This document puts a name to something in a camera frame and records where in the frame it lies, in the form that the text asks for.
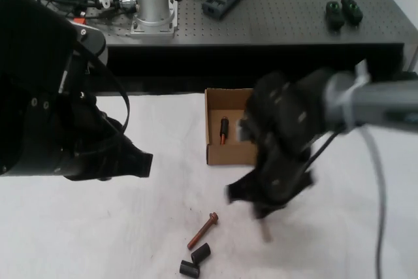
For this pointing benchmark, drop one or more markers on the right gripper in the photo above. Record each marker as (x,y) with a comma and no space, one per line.
(284,168)

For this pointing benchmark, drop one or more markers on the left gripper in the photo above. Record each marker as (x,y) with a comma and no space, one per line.
(78,135)

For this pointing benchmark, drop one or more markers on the copper bolt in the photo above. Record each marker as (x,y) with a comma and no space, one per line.
(266,230)
(202,230)

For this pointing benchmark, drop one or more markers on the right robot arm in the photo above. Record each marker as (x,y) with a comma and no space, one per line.
(369,102)

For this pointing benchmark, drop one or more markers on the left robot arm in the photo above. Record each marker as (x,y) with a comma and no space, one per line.
(29,63)

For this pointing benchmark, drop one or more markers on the cardboard box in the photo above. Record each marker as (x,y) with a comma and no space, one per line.
(225,156)

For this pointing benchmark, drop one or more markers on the bolt in black sleeve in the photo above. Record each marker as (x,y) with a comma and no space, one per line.
(223,130)

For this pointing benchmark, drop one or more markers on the black sleeve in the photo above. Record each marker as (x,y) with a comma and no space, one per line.
(200,253)
(189,269)

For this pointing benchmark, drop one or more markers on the silver-white machine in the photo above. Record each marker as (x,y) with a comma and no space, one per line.
(153,1)

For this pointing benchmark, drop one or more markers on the metal bench with holes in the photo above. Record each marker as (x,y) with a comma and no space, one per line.
(277,24)

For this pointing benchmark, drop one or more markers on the black block with green lens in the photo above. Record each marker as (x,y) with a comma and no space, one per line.
(352,10)
(334,14)

